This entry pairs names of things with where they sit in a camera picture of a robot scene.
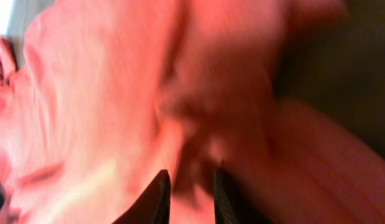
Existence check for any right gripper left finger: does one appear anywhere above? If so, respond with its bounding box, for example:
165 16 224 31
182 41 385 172
113 170 171 224

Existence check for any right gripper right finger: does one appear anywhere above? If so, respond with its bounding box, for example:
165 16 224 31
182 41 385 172
213 169 273 224

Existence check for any red orange t-shirt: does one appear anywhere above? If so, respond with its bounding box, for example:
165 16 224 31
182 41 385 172
0 0 385 223

